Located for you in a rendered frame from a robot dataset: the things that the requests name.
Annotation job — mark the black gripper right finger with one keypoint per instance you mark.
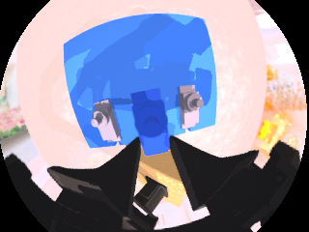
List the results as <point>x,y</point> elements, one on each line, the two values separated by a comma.
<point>203,174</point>

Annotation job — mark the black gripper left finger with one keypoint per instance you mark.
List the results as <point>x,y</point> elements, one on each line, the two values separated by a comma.
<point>112,183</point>

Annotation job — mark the blue flat deck plate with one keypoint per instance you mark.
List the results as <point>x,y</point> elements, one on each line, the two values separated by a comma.
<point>107,63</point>

